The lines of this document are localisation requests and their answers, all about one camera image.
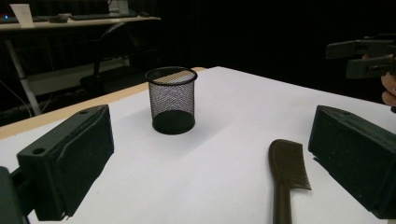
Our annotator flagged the white table sheet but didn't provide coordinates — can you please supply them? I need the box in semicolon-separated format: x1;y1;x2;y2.
0;65;396;224

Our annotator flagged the dark brown comb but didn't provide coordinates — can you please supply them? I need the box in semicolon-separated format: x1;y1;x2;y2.
268;138;312;224

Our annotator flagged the white paper cup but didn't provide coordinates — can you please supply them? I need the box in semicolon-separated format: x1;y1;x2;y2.
8;3;35;28

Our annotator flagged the black mesh pen holder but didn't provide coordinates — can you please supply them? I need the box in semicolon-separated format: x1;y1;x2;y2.
145;65;199;135

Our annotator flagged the black keyboard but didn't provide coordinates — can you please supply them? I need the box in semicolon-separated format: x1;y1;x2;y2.
69;12;139;21

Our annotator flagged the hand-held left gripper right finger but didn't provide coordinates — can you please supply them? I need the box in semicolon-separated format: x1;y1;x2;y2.
307;105;396;220

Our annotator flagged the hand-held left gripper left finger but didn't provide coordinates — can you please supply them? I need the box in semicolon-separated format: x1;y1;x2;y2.
17;104;115;222

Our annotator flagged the white-legged wooden desk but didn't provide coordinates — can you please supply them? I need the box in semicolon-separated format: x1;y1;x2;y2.
0;15;162;117

